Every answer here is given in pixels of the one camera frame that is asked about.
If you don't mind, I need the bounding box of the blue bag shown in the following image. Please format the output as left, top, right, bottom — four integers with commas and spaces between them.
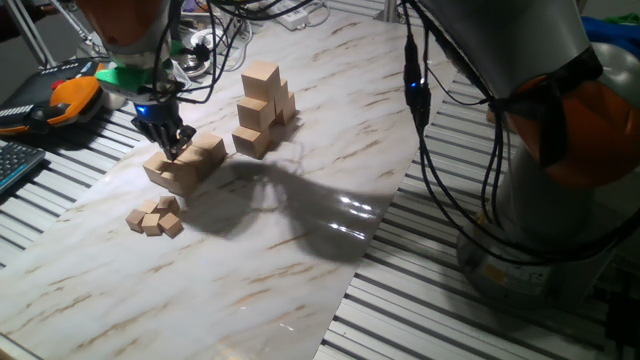
579, 15, 640, 56

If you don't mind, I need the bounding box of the aluminium frame post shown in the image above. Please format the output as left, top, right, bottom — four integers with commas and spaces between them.
372, 0, 407, 25

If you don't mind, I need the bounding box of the black computer keyboard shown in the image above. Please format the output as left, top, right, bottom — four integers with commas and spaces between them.
0, 141, 48, 196

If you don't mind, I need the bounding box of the black cable connector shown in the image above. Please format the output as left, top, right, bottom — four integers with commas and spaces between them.
402, 34, 432, 129

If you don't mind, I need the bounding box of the medium wooden cube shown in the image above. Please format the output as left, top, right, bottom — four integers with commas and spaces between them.
177, 144, 216, 181
160, 159, 201, 198
142, 150, 176, 189
192, 131, 228, 168

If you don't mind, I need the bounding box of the green wrist mount flange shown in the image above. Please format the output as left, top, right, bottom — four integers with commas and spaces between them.
94, 39, 186, 96

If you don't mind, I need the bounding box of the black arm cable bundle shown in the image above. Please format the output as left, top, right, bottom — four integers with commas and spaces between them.
149, 0, 640, 266

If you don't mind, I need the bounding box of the grey metal bar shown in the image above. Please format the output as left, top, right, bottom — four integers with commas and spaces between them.
5, 0, 56, 69

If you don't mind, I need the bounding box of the white power adapter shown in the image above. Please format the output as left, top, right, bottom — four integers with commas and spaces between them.
189, 27, 226, 54

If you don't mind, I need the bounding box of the orange black teach pendant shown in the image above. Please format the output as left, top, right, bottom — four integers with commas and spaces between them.
0, 58, 106, 137

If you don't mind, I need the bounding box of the white power strip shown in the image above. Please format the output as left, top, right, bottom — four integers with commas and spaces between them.
276, 4, 312, 31

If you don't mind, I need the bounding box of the round silver coil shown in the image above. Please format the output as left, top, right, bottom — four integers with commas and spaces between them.
175, 53, 206, 77

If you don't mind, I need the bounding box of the marble pattern mat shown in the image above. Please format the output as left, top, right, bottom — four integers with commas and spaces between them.
0, 4, 466, 360

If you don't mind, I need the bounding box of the large wooden cube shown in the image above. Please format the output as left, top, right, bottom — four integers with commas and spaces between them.
272, 78, 291, 116
242, 60, 282, 102
236, 94, 277, 133
276, 91, 298, 127
231, 124, 272, 160

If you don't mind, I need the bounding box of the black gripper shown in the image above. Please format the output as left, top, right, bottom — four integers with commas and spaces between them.
130, 97, 198, 162

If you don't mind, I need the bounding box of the green cloth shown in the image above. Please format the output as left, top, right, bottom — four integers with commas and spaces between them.
602, 12, 640, 26

